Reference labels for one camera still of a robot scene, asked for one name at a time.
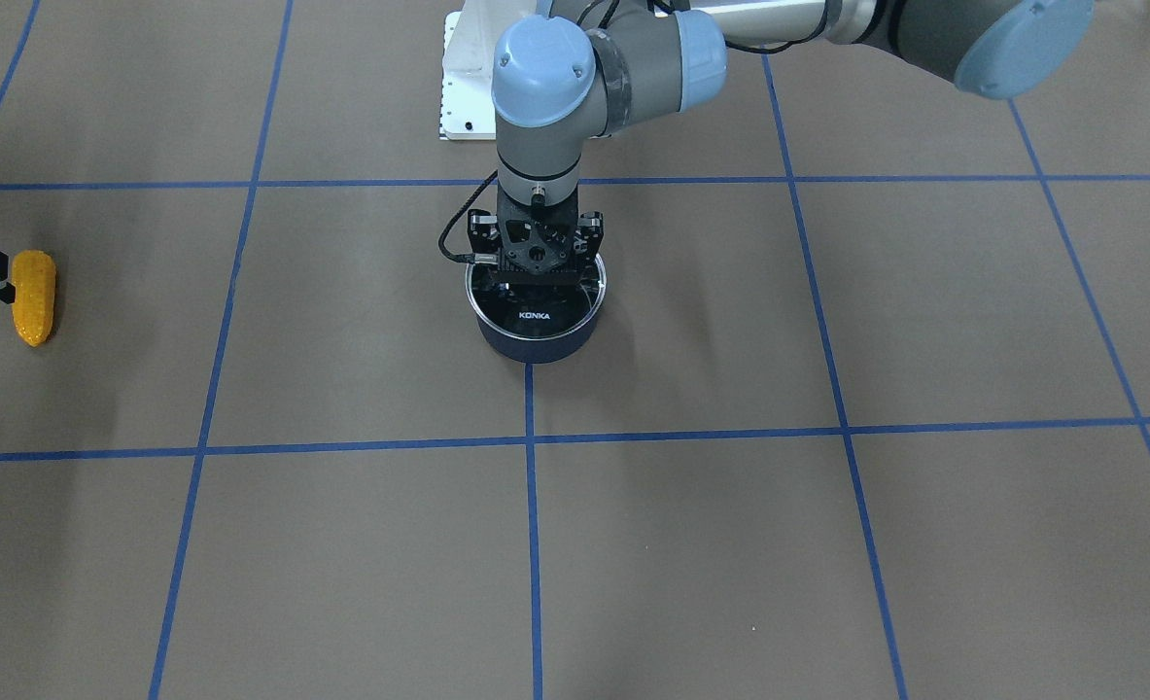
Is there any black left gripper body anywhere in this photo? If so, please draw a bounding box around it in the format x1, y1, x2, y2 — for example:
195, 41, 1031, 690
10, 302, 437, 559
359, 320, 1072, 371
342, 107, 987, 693
496, 187, 578, 285

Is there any yellow corn cob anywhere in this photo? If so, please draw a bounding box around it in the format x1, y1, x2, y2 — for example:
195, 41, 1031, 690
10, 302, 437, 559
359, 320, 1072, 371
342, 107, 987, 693
12, 251, 58, 347

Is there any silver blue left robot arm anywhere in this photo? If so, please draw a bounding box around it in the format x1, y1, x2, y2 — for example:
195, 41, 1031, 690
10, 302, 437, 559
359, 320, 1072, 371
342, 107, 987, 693
459, 1, 1095, 285

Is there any dark blue saucepan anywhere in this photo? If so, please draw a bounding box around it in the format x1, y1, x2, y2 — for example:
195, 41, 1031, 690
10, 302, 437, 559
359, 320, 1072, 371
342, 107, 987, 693
463, 256, 610, 366

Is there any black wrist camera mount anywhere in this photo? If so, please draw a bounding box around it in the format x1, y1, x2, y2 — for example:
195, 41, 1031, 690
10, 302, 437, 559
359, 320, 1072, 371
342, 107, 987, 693
467, 209, 603, 276

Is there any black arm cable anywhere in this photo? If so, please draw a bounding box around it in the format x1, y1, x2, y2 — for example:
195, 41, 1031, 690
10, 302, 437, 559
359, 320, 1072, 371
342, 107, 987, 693
438, 171, 500, 266

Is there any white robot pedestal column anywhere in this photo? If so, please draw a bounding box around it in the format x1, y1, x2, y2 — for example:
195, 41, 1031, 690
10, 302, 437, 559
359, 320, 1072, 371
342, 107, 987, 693
438, 1, 552, 143

